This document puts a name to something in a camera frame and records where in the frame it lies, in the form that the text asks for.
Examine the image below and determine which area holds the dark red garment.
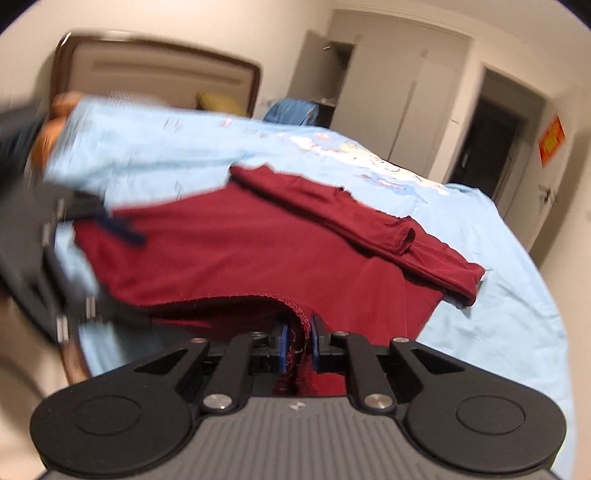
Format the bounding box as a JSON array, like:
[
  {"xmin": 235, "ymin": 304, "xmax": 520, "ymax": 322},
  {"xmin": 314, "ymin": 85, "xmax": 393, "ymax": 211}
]
[{"xmin": 74, "ymin": 166, "xmax": 484, "ymax": 396}]

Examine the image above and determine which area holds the blue clothes pile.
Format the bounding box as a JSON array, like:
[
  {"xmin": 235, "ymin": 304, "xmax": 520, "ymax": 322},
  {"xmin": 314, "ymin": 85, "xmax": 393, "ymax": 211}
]
[{"xmin": 263, "ymin": 97, "xmax": 318, "ymax": 126}]

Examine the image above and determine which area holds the light blue bed quilt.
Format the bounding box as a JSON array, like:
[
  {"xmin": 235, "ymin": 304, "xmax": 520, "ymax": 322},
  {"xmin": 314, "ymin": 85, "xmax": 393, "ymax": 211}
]
[{"xmin": 45, "ymin": 97, "xmax": 577, "ymax": 479}]

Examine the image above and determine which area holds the orange pillow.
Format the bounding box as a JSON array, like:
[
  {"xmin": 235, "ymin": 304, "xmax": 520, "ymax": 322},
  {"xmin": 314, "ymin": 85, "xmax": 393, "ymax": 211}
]
[{"xmin": 31, "ymin": 91, "xmax": 84, "ymax": 172}]

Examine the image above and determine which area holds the brown padded headboard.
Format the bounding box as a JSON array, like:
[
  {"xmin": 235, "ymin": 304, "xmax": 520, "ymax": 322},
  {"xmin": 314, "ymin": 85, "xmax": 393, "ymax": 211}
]
[{"xmin": 49, "ymin": 30, "xmax": 262, "ymax": 116}]

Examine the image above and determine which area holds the yellow pillow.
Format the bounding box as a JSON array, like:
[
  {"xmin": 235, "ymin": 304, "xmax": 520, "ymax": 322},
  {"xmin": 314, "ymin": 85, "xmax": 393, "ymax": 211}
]
[{"xmin": 195, "ymin": 92, "xmax": 249, "ymax": 117}]

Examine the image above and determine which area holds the white room door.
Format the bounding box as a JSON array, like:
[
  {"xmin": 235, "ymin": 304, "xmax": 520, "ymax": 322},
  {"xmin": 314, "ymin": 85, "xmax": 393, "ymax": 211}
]
[{"xmin": 504, "ymin": 94, "xmax": 580, "ymax": 250}]

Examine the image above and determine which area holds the grey wardrobe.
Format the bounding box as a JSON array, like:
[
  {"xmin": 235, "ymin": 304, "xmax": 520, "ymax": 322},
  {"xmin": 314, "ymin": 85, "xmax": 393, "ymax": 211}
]
[{"xmin": 287, "ymin": 10, "xmax": 471, "ymax": 176}]

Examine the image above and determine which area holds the red door decoration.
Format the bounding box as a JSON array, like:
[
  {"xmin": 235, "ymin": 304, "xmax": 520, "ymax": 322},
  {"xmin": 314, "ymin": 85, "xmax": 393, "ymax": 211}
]
[{"xmin": 538, "ymin": 115, "xmax": 566, "ymax": 168}]

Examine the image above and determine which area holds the black door handle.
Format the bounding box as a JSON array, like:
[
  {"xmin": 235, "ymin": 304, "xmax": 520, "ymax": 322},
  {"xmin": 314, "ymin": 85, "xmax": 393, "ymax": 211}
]
[{"xmin": 538, "ymin": 184, "xmax": 557, "ymax": 209}]

